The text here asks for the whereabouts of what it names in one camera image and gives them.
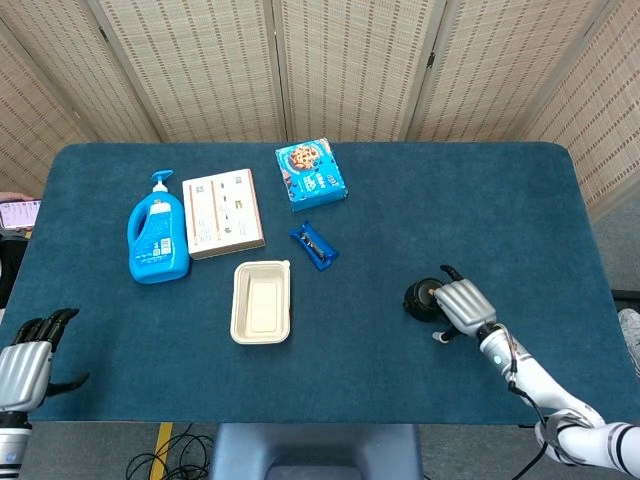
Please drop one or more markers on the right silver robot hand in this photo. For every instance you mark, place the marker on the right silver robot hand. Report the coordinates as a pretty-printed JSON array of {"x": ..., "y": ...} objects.
[{"x": 462, "y": 305}]

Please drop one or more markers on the blue detergent bottle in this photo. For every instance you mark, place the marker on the blue detergent bottle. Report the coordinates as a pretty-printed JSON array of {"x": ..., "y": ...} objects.
[{"x": 157, "y": 240}]

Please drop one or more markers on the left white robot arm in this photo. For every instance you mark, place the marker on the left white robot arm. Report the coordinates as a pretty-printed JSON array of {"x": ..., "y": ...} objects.
[{"x": 12, "y": 442}]

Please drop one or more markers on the white sneaker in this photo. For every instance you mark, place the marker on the white sneaker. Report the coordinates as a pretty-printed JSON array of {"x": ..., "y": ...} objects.
[{"x": 631, "y": 340}]

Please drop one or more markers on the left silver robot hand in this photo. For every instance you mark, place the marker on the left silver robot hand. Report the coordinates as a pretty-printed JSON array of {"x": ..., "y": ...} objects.
[{"x": 30, "y": 355}]

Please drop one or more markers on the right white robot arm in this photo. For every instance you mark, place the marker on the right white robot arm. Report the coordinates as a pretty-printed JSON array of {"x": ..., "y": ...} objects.
[{"x": 550, "y": 390}]

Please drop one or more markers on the yellow floor tape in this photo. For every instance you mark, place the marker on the yellow floor tape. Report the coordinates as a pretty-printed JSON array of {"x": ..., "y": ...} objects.
[{"x": 161, "y": 450}]

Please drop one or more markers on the beige plastic food container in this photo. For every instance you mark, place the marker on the beige plastic food container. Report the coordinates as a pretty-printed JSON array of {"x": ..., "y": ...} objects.
[{"x": 261, "y": 302}]

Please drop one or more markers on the small black round object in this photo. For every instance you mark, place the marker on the small black round object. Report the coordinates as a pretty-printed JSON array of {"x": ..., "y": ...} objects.
[{"x": 420, "y": 300}]

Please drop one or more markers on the white flat cardboard box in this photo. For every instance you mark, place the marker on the white flat cardboard box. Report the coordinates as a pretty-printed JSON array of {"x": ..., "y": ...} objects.
[{"x": 222, "y": 212}]

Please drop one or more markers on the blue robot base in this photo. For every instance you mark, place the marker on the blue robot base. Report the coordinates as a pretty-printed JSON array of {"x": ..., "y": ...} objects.
[{"x": 315, "y": 452}]

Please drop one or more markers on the blue cookie box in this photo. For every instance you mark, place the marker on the blue cookie box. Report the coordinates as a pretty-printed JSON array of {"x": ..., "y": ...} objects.
[{"x": 310, "y": 175}]

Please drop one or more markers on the blue cookie snack pack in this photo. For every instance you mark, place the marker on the blue cookie snack pack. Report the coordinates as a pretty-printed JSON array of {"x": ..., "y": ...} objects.
[{"x": 314, "y": 246}]

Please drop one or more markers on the blue table cloth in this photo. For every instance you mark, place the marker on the blue table cloth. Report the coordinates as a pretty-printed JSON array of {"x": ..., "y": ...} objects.
[{"x": 350, "y": 350}]

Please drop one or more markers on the woven folding screen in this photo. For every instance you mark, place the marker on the woven folding screen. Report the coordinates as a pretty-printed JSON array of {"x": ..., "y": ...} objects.
[{"x": 320, "y": 65}]

